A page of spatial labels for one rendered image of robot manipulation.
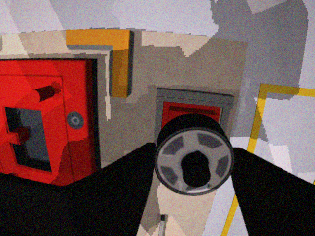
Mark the yellow rectangular outline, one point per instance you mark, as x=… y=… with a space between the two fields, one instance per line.
x=264 y=89

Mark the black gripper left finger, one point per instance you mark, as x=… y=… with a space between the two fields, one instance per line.
x=110 y=202

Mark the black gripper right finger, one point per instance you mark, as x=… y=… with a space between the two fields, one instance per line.
x=272 y=201

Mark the black wheel with grey hub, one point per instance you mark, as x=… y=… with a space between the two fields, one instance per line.
x=189 y=133

